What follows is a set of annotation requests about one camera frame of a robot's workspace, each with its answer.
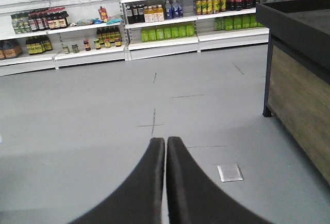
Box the white supermarket shelf unit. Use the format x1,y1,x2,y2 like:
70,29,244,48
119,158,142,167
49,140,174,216
1,0,292,76

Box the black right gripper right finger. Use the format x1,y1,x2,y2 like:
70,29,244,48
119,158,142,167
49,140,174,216
166,136,269,223

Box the metal floor plate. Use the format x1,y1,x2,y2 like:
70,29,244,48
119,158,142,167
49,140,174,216
217,163,244,182

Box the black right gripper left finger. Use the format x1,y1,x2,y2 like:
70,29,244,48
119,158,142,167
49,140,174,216
71,137,165,223

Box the dark soy sauce bottles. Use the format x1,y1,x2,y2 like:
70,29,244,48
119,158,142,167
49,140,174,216
10,7,71,34

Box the black wooden produce stand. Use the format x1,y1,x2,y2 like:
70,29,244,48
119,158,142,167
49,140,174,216
256,0,329,181

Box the green bottles row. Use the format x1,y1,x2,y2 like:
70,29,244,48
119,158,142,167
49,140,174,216
140,22,196,42

